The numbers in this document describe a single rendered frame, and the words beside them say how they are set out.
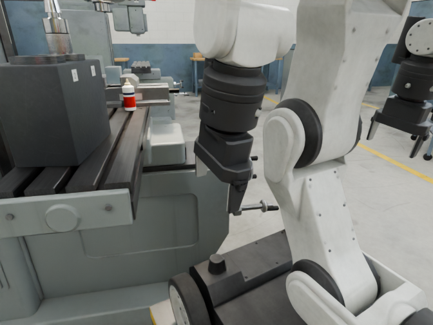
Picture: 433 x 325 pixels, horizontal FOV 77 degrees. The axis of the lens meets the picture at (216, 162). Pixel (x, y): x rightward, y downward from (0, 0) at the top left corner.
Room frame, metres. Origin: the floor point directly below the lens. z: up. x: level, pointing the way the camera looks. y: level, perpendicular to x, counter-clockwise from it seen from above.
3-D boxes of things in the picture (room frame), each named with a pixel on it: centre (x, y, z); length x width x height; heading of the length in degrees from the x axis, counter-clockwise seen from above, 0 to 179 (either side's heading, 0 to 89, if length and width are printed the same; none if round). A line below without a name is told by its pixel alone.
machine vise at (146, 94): (1.11, 0.37, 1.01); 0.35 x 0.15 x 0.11; 101
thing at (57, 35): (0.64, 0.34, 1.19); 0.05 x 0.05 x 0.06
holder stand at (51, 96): (0.59, 0.33, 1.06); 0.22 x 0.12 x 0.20; 4
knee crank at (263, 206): (1.00, -0.16, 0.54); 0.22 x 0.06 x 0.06; 101
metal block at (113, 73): (1.10, 0.39, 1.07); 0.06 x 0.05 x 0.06; 11
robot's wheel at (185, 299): (0.53, 0.08, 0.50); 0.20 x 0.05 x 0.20; 29
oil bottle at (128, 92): (0.99, 0.31, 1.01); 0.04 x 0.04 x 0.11
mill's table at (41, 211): (0.99, 0.37, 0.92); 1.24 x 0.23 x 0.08; 11
